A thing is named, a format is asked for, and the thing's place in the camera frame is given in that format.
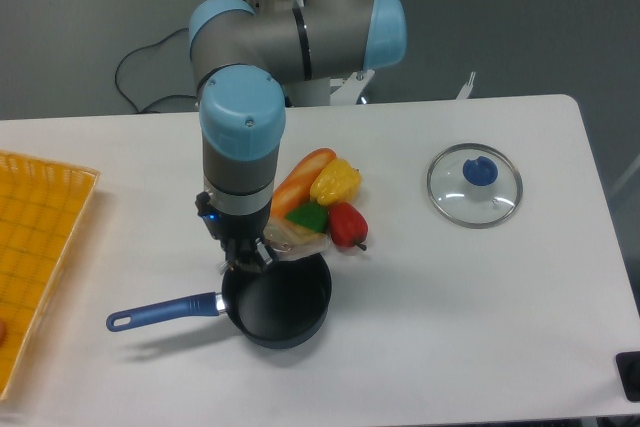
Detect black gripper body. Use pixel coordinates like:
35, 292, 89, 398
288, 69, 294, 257
195, 191, 270, 272

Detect toast slice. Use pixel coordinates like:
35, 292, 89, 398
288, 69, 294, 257
264, 218, 331, 261

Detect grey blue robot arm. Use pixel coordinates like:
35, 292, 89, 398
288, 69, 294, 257
188, 0, 407, 272

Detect green bell pepper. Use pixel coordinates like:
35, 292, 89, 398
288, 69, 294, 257
285, 202, 328, 233

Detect orange baguette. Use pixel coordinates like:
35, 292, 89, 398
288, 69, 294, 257
270, 148, 337, 218

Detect red bell pepper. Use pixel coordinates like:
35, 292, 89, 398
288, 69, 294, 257
328, 202, 368, 251

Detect yellow bell pepper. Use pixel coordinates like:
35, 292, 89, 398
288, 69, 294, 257
310, 158, 362, 207

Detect yellow plastic basket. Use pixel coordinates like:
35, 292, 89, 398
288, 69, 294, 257
1, 150, 100, 400

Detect glass lid blue knob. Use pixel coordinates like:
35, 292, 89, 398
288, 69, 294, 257
425, 142, 524, 229

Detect black object table corner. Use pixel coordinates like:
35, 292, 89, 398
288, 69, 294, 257
615, 351, 640, 402

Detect black pot blue handle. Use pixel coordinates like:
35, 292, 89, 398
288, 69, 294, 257
106, 253, 332, 349

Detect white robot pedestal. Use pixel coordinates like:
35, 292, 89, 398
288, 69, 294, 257
284, 69, 376, 107

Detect black cable on floor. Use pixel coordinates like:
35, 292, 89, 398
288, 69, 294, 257
114, 27, 201, 114

